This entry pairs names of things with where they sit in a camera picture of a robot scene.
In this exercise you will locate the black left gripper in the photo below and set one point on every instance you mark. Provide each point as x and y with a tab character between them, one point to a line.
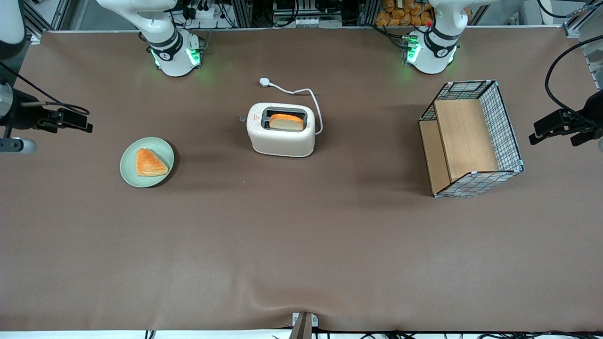
592	111

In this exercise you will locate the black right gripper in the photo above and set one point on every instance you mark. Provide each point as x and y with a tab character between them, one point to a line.
24	113

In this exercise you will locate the white two-slot toaster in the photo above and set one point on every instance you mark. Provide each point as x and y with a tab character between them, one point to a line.
280	143

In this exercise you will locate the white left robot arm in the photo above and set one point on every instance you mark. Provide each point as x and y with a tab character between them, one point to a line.
431	54

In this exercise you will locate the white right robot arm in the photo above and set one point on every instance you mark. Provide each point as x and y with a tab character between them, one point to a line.
169	52

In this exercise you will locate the pale green round plate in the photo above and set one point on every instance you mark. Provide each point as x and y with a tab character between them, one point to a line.
129	162

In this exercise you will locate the triangular golden pastry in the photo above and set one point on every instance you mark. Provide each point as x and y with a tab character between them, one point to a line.
150	164

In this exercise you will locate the white power strip with plugs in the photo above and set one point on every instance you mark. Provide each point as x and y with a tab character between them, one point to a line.
202	10

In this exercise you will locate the bag of golden bread rolls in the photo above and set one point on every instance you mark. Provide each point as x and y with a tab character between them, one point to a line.
400	14

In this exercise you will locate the toast bread slice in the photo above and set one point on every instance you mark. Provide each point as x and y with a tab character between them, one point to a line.
286	123

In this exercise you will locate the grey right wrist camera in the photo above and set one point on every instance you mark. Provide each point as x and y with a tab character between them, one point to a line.
19	146

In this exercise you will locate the aluminium frame profile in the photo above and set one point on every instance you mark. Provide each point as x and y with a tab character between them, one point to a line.
586	28
44	14

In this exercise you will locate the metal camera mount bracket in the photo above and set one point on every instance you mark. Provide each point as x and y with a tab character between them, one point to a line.
304	325

